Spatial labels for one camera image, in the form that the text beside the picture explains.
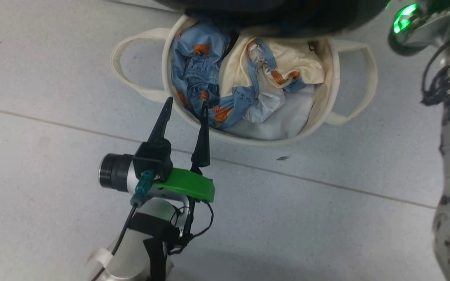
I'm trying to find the teal plug left camera cable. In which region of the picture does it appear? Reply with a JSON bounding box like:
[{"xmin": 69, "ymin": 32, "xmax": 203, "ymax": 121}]
[{"xmin": 92, "ymin": 170, "xmax": 155, "ymax": 281}]

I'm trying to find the blue orange patterned garment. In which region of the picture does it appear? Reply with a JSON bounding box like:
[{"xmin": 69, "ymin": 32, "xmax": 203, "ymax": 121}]
[{"xmin": 171, "ymin": 21, "xmax": 257, "ymax": 130}]

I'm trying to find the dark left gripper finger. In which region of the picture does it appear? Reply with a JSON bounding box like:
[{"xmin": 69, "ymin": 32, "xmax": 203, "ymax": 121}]
[
  {"xmin": 148, "ymin": 97, "xmax": 174, "ymax": 143},
  {"xmin": 191, "ymin": 101, "xmax": 211, "ymax": 168}
]

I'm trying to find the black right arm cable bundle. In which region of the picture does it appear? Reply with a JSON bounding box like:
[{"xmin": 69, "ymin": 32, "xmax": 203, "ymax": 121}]
[{"xmin": 421, "ymin": 39, "xmax": 450, "ymax": 122}]

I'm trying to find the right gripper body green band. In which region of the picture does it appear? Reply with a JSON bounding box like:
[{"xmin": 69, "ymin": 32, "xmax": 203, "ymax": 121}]
[{"xmin": 388, "ymin": 0, "xmax": 450, "ymax": 56}]

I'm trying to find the white cloth basket liner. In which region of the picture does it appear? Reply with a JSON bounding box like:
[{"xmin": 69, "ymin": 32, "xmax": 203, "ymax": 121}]
[{"xmin": 231, "ymin": 84, "xmax": 316, "ymax": 141}]

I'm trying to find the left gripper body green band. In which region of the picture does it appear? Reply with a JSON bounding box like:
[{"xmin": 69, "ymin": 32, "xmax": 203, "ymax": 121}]
[{"xmin": 99, "ymin": 154, "xmax": 215, "ymax": 203}]

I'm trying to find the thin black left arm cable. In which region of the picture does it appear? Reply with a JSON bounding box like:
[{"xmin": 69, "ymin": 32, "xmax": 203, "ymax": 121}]
[{"xmin": 168, "ymin": 200, "xmax": 214, "ymax": 255}]

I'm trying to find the cream fabric laundry basket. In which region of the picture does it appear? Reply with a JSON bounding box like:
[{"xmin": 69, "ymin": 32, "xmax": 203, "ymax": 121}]
[{"xmin": 111, "ymin": 15, "xmax": 378, "ymax": 147}]

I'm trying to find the dark round washing machine door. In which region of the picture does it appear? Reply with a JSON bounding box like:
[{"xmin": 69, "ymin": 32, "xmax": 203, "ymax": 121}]
[{"xmin": 155, "ymin": 0, "xmax": 390, "ymax": 38}]

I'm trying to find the cream satin blue-trimmed garment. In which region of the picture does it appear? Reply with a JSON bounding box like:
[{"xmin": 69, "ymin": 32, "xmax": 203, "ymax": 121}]
[{"xmin": 219, "ymin": 37, "xmax": 326, "ymax": 99}]

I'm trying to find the black left arm strap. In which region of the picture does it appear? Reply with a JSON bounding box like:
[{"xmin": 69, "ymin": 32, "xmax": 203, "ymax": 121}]
[{"xmin": 127, "ymin": 213, "xmax": 181, "ymax": 281}]

